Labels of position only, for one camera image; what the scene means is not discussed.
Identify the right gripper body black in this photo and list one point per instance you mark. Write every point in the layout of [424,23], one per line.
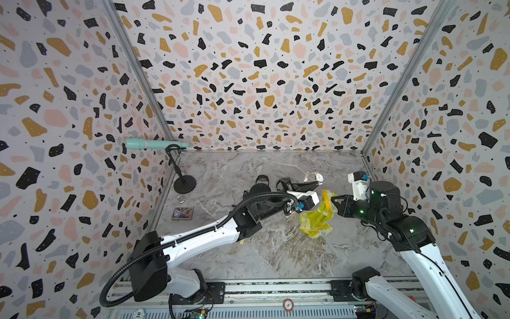
[362,211]

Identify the black watch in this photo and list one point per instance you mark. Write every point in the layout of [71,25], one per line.
[262,181]

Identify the yellow green white cloth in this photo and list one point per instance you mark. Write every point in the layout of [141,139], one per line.
[315,224]

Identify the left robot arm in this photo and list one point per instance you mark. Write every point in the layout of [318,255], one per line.
[154,265]

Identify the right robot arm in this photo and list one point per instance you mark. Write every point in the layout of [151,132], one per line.
[378,206]

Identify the black microphone stand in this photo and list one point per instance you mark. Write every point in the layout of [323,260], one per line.
[184,184]

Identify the small framed picture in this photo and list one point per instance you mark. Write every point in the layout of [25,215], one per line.
[182,213]

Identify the red white round sticker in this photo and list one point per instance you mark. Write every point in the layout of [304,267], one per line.
[288,305]

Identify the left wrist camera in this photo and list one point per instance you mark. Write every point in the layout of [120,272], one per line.
[306,201]

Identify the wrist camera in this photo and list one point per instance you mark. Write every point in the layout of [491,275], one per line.
[306,201]
[359,181]

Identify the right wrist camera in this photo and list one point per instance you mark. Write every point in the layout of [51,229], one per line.
[359,181]

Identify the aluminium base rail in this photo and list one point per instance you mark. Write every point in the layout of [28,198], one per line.
[264,298]

